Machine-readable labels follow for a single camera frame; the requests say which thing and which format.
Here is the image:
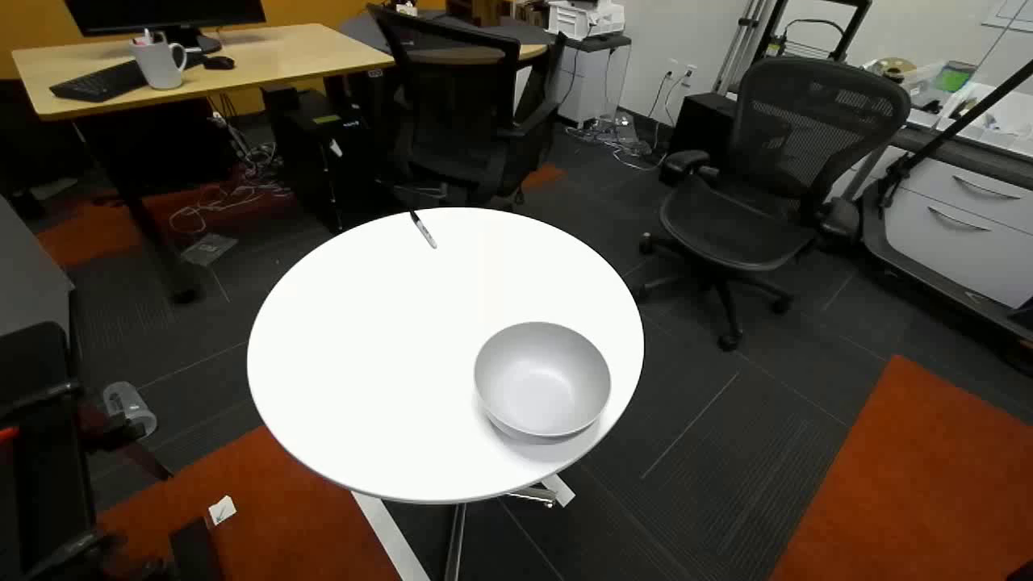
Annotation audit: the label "black grey marker pen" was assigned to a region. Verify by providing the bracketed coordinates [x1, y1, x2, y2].
[404, 206, 444, 251]

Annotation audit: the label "black computer monitor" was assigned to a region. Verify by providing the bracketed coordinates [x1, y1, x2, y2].
[63, 0, 269, 57]

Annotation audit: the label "white round bowl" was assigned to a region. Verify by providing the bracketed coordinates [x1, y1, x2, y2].
[473, 321, 615, 441]

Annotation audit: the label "white drawer cabinet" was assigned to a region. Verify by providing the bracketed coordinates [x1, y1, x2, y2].
[874, 111, 1033, 316]

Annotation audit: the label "small white cabinet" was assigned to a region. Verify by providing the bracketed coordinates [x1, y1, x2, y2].
[554, 40, 633, 129]

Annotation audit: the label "white printer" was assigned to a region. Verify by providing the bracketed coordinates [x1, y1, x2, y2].
[547, 0, 631, 47]

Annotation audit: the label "white mug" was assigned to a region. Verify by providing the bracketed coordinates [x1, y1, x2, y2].
[130, 29, 195, 92]

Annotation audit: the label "black computer tower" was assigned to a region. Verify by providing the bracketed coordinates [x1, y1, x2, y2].
[261, 87, 375, 233]

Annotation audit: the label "black padded office chair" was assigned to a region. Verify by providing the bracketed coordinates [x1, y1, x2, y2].
[369, 5, 567, 212]

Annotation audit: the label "grey power strip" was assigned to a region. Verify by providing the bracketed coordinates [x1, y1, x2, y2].
[175, 228, 241, 272]

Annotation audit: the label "small white floor tag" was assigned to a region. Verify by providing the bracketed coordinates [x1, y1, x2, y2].
[205, 494, 240, 529]

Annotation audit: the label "white table base legs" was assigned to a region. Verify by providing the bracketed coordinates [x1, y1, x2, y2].
[350, 472, 577, 581]

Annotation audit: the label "black keyboard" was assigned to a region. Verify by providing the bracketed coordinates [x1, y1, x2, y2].
[45, 57, 155, 106]

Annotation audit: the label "black kick scooter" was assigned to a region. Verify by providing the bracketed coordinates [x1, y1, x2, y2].
[856, 57, 1033, 350]

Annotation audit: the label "floor cable tangle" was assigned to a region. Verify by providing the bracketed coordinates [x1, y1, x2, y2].
[157, 171, 298, 243]

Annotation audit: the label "black stand post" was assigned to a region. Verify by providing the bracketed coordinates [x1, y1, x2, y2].
[167, 517, 225, 581]

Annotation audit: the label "black box by wall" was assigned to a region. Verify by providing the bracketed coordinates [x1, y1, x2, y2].
[674, 92, 750, 161]

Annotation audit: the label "green white box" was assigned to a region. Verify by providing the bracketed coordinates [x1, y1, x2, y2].
[929, 57, 982, 101]

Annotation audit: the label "black tripod stand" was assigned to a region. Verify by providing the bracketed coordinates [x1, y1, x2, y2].
[715, 0, 879, 72]

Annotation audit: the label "black mesh office chair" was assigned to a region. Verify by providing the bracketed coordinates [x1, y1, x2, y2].
[637, 56, 918, 354]

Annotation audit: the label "light wooden desk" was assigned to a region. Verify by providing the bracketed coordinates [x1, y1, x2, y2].
[10, 21, 397, 308]

